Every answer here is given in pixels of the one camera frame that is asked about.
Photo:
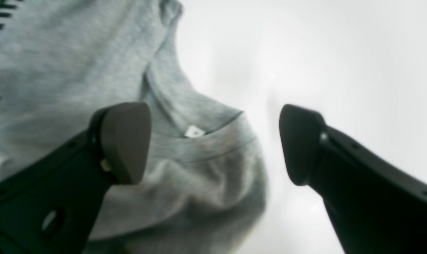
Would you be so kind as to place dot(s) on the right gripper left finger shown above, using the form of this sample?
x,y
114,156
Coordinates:
x,y
51,207

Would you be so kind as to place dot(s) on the grey T-shirt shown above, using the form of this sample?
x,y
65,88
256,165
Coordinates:
x,y
204,186

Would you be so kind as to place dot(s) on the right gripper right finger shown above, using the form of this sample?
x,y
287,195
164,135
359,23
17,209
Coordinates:
x,y
374,207

